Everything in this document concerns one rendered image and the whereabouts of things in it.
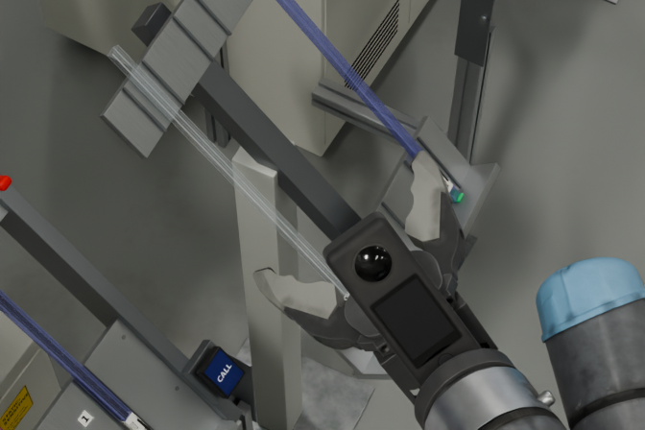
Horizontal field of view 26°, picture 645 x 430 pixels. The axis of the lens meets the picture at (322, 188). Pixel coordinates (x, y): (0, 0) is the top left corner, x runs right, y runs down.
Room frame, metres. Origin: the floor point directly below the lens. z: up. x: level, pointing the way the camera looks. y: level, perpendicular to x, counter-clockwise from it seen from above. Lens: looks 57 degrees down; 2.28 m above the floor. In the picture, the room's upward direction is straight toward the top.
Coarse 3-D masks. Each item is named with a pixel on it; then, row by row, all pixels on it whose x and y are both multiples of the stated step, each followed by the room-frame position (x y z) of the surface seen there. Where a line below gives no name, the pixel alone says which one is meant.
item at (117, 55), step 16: (112, 48) 0.93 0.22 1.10; (128, 64) 0.92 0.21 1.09; (144, 80) 0.91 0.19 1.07; (160, 96) 0.91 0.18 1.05; (176, 112) 0.90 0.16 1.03; (192, 128) 0.89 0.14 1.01; (208, 144) 0.88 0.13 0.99; (224, 160) 0.87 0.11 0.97; (224, 176) 0.87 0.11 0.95; (240, 176) 0.87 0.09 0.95; (240, 192) 0.86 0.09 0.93; (256, 192) 0.86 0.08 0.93; (256, 208) 0.85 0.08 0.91; (272, 208) 0.85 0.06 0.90; (272, 224) 0.84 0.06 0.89; (288, 224) 0.84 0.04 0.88; (288, 240) 0.83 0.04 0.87; (304, 240) 0.83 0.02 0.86; (304, 256) 0.82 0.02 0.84; (320, 256) 0.83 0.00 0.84; (320, 272) 0.81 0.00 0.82
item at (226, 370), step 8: (216, 360) 0.70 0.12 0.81; (224, 360) 0.71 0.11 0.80; (208, 368) 0.69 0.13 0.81; (216, 368) 0.70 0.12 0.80; (224, 368) 0.70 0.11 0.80; (232, 368) 0.70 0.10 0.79; (208, 376) 0.68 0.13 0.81; (216, 376) 0.69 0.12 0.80; (224, 376) 0.69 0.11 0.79; (232, 376) 0.69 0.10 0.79; (240, 376) 0.70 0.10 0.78; (216, 384) 0.68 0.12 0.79; (224, 384) 0.68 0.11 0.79; (232, 384) 0.69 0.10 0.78; (224, 392) 0.68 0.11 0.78
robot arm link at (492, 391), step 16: (480, 368) 0.37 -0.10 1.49; (496, 368) 0.37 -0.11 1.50; (512, 368) 0.37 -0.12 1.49; (464, 384) 0.36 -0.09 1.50; (480, 384) 0.36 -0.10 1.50; (496, 384) 0.36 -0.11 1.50; (512, 384) 0.36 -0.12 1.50; (528, 384) 0.36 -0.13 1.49; (448, 400) 0.35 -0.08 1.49; (464, 400) 0.35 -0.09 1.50; (480, 400) 0.34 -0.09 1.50; (496, 400) 0.34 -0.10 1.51; (512, 400) 0.34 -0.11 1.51; (528, 400) 0.34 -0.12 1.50; (544, 400) 0.35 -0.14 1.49; (432, 416) 0.34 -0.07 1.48; (448, 416) 0.34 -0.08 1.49; (464, 416) 0.34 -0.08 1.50; (480, 416) 0.33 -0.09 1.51; (496, 416) 0.33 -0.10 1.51
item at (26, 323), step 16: (0, 304) 0.70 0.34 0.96; (16, 304) 0.70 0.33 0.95; (16, 320) 0.69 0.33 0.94; (32, 320) 0.69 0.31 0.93; (32, 336) 0.68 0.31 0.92; (48, 336) 0.68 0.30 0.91; (48, 352) 0.67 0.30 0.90; (64, 352) 0.67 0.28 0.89; (64, 368) 0.66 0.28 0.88; (80, 368) 0.66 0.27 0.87; (96, 384) 0.65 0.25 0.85; (112, 400) 0.64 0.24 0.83; (128, 416) 0.63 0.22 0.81
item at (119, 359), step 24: (120, 336) 0.72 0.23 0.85; (96, 360) 0.68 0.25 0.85; (120, 360) 0.69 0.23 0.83; (144, 360) 0.70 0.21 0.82; (72, 384) 0.65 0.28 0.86; (120, 384) 0.67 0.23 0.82; (144, 384) 0.68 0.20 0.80; (168, 384) 0.68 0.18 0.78; (48, 408) 0.62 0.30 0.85; (72, 408) 0.63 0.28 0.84; (96, 408) 0.64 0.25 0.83; (144, 408) 0.65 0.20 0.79; (168, 408) 0.66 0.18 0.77; (192, 408) 0.67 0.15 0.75
